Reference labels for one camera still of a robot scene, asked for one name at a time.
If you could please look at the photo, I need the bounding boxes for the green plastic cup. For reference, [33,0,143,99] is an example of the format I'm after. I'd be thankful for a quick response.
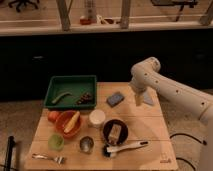
[48,134,64,151]

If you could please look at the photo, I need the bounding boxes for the brown grape bunch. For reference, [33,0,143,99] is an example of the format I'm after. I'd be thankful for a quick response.
[77,93,93,105]

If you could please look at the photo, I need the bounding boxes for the orange bowl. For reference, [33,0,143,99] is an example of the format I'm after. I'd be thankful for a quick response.
[55,110,82,139]

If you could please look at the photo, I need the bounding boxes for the red white bottle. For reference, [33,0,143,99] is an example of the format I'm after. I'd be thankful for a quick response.
[80,0,97,25]

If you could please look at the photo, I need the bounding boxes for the white dish brush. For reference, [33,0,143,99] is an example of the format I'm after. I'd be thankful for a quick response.
[103,141,149,157]

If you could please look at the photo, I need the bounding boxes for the small metal cup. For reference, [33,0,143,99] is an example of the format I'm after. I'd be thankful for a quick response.
[80,136,94,153]

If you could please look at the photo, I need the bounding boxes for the green plastic tray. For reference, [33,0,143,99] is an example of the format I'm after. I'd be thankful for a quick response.
[44,75,97,110]

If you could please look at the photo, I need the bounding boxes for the black pole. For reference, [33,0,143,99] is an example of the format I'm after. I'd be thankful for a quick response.
[4,136,15,171]

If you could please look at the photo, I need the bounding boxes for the tan bread slice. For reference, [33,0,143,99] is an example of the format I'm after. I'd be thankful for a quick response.
[108,124,121,144]

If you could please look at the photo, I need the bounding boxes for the blue sponge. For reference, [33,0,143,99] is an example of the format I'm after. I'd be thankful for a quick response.
[106,92,124,107]

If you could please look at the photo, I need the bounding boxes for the yellow banana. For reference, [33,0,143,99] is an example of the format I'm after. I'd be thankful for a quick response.
[64,111,80,133]

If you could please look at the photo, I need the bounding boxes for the black table frame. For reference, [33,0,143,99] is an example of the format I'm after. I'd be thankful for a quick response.
[150,0,198,22]

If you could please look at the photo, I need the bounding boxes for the green bean pod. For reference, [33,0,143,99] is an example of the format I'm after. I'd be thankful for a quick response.
[52,92,72,104]

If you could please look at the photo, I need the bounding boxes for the dark brown plate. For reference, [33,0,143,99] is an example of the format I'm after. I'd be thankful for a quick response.
[103,119,128,146]

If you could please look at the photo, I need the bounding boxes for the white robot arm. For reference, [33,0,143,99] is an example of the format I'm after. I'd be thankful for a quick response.
[129,57,213,171]

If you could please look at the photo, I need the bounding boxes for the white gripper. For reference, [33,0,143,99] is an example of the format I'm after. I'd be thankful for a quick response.
[129,79,147,106]

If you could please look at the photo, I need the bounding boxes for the black cable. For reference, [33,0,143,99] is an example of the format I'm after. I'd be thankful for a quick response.
[169,132,208,171]

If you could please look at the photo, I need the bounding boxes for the grey folded cloth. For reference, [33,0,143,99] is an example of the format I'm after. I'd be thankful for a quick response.
[143,90,154,106]

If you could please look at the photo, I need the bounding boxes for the silver fork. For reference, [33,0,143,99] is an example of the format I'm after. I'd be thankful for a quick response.
[32,154,66,164]

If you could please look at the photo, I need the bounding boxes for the white paper cup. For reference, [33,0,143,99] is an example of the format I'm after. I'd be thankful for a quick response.
[88,109,106,128]

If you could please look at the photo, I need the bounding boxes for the office chair base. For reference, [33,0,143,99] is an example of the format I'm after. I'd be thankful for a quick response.
[8,0,40,13]

